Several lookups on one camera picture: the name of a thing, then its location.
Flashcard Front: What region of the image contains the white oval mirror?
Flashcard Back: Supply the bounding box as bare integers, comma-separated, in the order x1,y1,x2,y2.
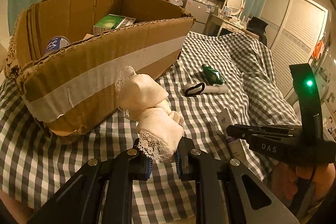
225,0,245,16

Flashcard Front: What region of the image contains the white handheld roller device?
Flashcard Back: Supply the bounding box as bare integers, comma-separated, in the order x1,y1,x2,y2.
184,83,228,97

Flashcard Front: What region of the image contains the checkered bed cover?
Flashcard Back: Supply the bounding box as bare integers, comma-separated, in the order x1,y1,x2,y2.
1,32,299,223

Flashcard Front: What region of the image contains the green snack packet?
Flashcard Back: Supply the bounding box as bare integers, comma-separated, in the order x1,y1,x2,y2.
201,64,224,85

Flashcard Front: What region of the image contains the person's right hand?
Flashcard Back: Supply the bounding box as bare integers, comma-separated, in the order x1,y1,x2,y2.
270,162,335,201

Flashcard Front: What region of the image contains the brown cardboard box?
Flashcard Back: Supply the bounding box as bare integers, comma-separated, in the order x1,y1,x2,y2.
4,0,195,142

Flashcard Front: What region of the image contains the silver white tube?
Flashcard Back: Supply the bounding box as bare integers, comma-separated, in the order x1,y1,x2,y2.
217,107,247,164

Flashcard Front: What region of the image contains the black clothing on chair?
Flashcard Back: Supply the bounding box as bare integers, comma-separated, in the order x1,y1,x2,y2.
247,16,268,46

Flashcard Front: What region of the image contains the white dressing table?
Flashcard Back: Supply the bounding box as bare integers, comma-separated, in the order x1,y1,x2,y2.
214,16,247,37

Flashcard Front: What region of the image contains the white lace cloth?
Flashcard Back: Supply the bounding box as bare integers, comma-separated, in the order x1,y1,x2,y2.
115,66,185,162

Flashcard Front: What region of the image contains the grey mini fridge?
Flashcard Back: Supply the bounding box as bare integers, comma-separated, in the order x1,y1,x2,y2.
185,0,215,34

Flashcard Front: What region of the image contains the white sliding wardrobe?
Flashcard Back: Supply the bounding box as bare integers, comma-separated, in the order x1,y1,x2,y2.
259,0,329,97

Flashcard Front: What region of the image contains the green white carton box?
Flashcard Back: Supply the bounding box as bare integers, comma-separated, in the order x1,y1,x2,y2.
93,14,136,35

